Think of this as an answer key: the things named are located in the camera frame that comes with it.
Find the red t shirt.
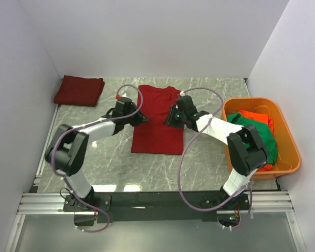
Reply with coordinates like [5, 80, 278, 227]
[131, 85, 184, 155]

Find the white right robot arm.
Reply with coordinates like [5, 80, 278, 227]
[165, 94, 269, 209]

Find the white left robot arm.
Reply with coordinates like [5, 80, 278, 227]
[45, 97, 149, 211]

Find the folded dark red shirt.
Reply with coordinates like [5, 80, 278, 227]
[54, 75, 105, 107]

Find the orange t shirt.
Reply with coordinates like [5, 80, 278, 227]
[239, 110, 274, 172]

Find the green t shirt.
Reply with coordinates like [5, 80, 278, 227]
[227, 112, 278, 166]

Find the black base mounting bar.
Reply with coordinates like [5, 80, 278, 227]
[62, 191, 251, 227]

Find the orange plastic tub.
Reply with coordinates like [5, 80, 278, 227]
[221, 97, 301, 180]

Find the aluminium frame rail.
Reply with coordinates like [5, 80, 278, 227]
[4, 77, 69, 252]

